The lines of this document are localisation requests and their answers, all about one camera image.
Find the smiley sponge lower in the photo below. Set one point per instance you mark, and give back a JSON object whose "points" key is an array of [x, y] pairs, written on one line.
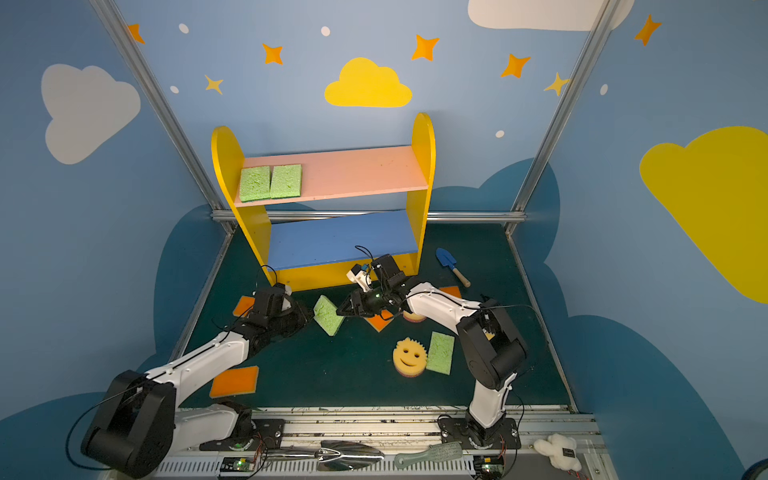
{"points": [[409, 358]]}

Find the silver metal trowel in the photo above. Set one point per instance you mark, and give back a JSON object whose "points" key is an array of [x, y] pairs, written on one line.
{"points": [[332, 455]]}

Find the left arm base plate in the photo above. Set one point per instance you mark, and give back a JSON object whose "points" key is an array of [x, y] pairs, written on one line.
{"points": [[250, 436]]}

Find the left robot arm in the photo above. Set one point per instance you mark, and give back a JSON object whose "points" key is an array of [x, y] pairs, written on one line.
{"points": [[139, 421]]}

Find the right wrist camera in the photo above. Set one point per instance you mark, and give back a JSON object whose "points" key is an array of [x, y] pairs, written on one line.
{"points": [[360, 275]]}

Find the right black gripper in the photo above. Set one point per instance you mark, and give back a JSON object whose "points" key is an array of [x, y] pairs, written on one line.
{"points": [[365, 301]]}

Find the smiley sponge upper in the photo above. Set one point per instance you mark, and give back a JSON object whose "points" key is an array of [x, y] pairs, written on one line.
{"points": [[412, 317]]}

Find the yellow shelf with pink and blue boards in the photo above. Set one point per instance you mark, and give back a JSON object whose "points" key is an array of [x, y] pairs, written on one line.
{"points": [[318, 251]]}

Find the green sponge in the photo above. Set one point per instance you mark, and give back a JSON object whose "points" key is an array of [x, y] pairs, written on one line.
{"points": [[255, 184], [440, 353], [286, 181], [325, 315]]}

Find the green circuit board left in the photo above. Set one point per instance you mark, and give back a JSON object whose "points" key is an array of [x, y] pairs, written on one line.
{"points": [[237, 466]]}

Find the orange sponge far left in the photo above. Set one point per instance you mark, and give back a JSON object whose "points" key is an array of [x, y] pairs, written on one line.
{"points": [[244, 304]]}

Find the white plush toy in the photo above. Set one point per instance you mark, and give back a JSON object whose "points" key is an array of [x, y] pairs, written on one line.
{"points": [[561, 451]]}

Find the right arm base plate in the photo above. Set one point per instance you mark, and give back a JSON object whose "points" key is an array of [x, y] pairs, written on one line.
{"points": [[503, 435]]}

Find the orange sponge centre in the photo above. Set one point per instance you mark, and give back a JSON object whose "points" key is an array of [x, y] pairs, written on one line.
{"points": [[381, 320]]}

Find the orange sponge right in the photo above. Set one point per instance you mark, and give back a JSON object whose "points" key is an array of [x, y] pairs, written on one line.
{"points": [[452, 290]]}

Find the orange sponge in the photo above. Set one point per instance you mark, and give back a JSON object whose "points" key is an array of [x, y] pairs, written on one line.
{"points": [[381, 320], [233, 382], [452, 290], [244, 304]]}

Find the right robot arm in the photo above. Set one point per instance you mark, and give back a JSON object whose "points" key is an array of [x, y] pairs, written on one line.
{"points": [[493, 347]]}

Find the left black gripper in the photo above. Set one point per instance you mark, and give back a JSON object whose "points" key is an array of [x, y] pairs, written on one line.
{"points": [[291, 315]]}

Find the orange sponge front left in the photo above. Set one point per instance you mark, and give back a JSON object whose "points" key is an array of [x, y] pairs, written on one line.
{"points": [[233, 382]]}

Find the pale green brush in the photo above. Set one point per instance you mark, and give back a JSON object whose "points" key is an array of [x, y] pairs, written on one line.
{"points": [[437, 453]]}

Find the blue toy shovel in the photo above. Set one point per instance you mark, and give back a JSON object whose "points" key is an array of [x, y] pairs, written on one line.
{"points": [[447, 260]]}

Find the circuit board right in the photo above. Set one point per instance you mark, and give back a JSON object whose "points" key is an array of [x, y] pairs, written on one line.
{"points": [[488, 467]]}

